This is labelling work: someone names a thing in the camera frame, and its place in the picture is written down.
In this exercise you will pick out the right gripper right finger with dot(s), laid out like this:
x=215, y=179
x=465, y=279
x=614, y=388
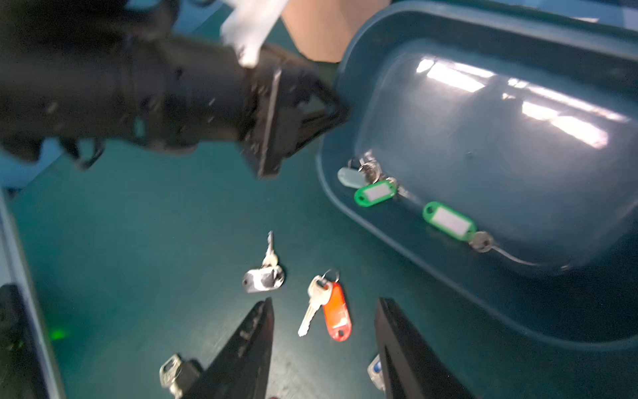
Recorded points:
x=409, y=366

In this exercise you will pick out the key with white tag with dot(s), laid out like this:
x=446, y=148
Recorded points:
x=361, y=172

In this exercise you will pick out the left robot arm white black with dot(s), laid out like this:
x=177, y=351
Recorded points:
x=86, y=72

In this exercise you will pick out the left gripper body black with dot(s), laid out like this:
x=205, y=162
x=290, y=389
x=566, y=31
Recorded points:
x=293, y=107

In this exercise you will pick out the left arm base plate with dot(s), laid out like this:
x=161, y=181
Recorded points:
x=21, y=374

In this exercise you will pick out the key with black tag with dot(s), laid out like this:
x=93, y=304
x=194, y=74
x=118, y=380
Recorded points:
x=269, y=276

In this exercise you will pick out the green tag key in box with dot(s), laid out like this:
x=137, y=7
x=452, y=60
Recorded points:
x=462, y=228
x=380, y=192

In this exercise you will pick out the blue plastic storage box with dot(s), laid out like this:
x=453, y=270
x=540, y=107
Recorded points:
x=524, y=121

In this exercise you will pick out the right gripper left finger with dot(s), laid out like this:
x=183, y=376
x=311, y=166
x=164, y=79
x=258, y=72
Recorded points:
x=241, y=369

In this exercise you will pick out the key with red tag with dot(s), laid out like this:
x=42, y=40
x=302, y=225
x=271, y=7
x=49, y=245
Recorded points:
x=325, y=292
x=178, y=375

